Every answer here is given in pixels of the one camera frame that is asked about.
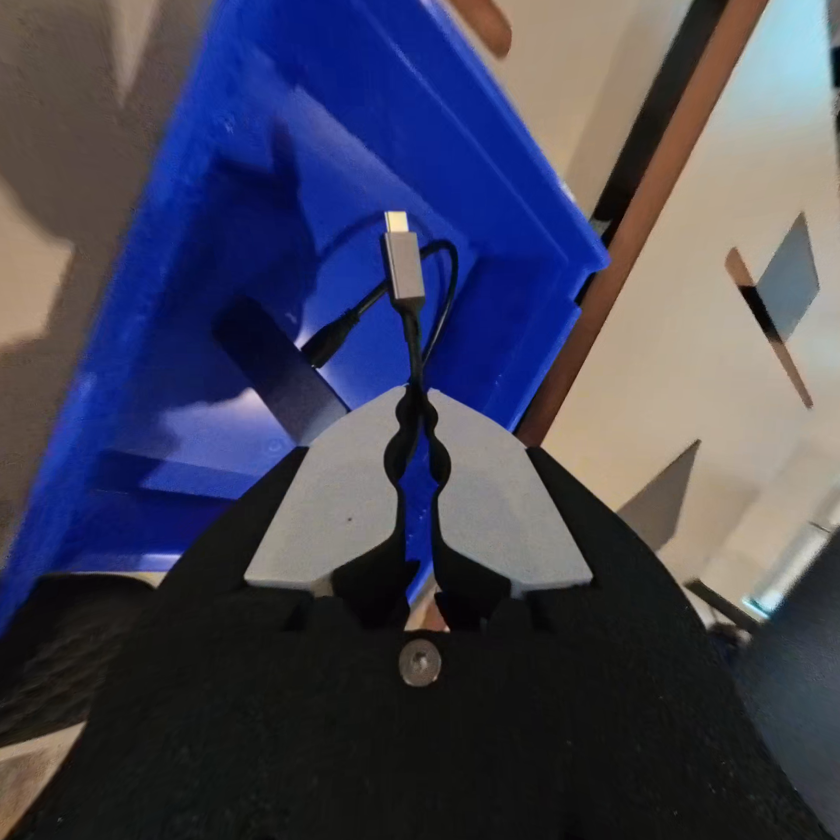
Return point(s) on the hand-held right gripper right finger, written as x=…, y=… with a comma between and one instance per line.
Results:
x=512, y=512

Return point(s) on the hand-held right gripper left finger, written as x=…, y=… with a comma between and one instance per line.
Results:
x=321, y=512

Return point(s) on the grey usb hub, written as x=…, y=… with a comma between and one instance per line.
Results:
x=282, y=380

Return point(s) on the blue plastic bin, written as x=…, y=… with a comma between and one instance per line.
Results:
x=197, y=197

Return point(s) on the grey table brown edge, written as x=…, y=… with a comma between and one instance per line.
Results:
x=656, y=328

